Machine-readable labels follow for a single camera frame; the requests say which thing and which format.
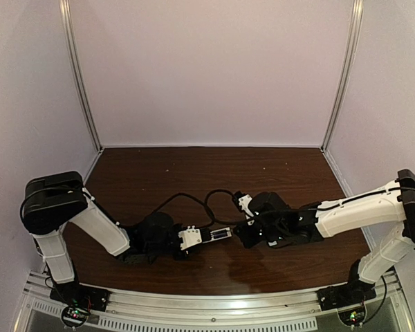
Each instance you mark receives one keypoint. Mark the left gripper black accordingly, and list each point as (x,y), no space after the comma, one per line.
(205,235)

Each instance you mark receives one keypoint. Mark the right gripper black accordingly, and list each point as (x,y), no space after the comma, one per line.
(245,234)

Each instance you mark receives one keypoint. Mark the white remote control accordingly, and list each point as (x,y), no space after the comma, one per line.
(208,235)

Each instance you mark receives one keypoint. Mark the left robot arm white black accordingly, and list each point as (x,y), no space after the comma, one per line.
(53,201)

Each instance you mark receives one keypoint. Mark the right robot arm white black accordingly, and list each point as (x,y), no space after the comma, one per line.
(270,219)

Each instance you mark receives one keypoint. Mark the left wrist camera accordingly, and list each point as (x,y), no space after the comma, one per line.
(189,237)

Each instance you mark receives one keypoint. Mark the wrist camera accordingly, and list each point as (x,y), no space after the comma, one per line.
(189,237)
(242,202)

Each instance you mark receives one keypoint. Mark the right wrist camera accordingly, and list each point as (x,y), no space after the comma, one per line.
(242,202)

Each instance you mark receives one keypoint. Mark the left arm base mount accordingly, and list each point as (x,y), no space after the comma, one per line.
(80,296)

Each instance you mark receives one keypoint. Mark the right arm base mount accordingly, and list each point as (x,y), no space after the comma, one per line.
(350,293)

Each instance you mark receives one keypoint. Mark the front aluminium rail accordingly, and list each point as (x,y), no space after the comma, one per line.
(135,311)

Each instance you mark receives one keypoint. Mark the right aluminium frame post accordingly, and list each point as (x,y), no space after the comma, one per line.
(349,56)

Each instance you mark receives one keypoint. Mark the aluminium frame post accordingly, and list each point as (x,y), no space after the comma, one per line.
(349,56)
(65,11)

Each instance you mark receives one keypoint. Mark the left aluminium frame post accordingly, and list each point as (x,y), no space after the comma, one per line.
(65,11)

